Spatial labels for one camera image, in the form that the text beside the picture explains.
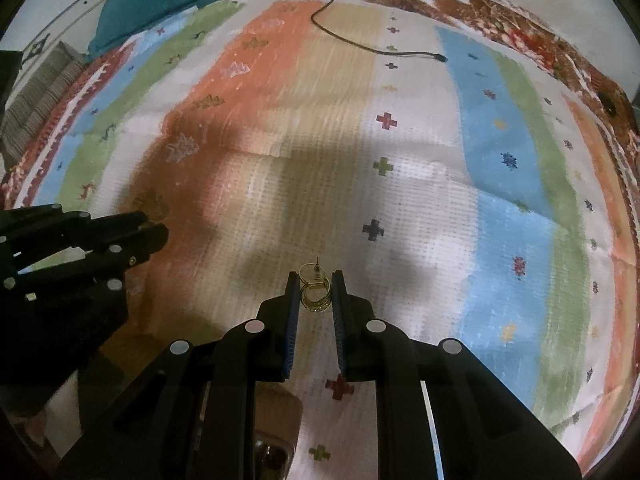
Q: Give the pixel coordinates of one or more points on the metal tin box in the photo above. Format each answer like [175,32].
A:
[272,459]

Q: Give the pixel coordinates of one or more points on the brown striped cushion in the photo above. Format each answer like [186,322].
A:
[33,104]

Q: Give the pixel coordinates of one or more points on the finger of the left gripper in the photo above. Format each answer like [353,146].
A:
[105,230]
[136,247]

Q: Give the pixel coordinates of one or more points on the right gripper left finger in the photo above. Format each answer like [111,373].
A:
[292,302]

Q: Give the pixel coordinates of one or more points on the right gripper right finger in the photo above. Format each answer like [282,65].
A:
[339,301]

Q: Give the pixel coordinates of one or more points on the striped colourful bed cloth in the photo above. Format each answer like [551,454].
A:
[547,299]

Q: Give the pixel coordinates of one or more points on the gold earring pair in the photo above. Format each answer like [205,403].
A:
[315,287]

